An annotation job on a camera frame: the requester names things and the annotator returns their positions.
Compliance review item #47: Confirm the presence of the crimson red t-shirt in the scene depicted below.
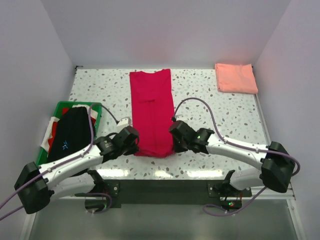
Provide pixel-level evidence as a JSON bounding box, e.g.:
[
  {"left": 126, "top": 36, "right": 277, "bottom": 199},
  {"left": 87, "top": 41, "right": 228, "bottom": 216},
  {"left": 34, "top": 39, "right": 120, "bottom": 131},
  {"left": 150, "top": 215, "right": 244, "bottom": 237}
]
[{"left": 129, "top": 69, "right": 175, "bottom": 158}]

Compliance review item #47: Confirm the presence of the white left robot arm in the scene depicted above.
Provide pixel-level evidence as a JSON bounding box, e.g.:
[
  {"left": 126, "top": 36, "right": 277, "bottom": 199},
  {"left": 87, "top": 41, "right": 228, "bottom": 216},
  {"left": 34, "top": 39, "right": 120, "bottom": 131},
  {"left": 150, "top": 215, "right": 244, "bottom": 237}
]
[{"left": 14, "top": 126, "right": 139, "bottom": 214}]

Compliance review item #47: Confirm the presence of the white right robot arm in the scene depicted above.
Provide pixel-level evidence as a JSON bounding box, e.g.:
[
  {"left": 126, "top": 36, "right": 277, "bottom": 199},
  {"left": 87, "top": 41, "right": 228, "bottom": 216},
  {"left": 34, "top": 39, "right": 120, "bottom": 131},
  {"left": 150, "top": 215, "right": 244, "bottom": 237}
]
[{"left": 169, "top": 120, "right": 298, "bottom": 197}]

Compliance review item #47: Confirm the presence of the black t-shirt with logo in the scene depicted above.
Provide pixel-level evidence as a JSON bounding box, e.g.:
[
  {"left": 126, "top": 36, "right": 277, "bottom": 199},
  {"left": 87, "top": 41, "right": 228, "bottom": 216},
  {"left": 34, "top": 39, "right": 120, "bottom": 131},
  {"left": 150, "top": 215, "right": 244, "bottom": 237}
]
[{"left": 47, "top": 106, "right": 96, "bottom": 163}]

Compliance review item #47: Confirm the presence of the red and white t-shirt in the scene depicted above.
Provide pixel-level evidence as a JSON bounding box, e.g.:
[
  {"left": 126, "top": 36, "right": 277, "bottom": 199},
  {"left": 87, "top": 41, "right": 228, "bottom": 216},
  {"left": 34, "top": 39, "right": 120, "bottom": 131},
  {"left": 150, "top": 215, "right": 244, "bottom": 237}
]
[{"left": 40, "top": 102, "right": 99, "bottom": 152}]

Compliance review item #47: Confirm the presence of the folded salmon pink t-shirt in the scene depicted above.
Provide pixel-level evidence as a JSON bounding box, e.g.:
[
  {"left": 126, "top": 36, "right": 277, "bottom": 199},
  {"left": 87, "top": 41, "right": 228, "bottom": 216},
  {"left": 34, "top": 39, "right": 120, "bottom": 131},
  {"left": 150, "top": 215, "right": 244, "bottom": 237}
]
[{"left": 214, "top": 63, "right": 258, "bottom": 95}]

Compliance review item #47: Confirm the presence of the green plastic bin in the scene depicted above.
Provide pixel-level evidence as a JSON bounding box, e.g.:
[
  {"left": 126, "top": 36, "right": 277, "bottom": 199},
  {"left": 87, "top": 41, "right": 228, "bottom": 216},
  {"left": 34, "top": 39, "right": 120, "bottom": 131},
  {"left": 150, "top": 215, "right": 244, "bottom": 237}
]
[{"left": 36, "top": 100, "right": 104, "bottom": 169}]

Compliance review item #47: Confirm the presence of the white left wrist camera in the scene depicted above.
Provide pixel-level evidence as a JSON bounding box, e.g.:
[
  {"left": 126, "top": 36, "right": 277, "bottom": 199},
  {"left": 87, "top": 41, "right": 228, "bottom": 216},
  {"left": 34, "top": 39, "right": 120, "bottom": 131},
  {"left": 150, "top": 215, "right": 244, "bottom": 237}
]
[{"left": 116, "top": 116, "right": 132, "bottom": 132}]

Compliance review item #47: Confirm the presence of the black mounting base plate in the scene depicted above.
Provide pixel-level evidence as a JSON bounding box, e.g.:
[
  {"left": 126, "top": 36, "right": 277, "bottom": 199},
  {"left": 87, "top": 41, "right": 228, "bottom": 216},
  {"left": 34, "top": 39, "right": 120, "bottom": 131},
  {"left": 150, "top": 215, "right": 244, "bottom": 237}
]
[{"left": 84, "top": 178, "right": 252, "bottom": 213}]

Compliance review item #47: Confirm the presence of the aluminium frame rail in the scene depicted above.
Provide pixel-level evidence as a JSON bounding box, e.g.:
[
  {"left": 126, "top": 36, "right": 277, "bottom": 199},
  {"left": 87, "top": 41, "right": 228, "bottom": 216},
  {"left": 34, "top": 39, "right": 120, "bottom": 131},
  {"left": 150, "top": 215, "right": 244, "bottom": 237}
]
[{"left": 257, "top": 185, "right": 296, "bottom": 200}]

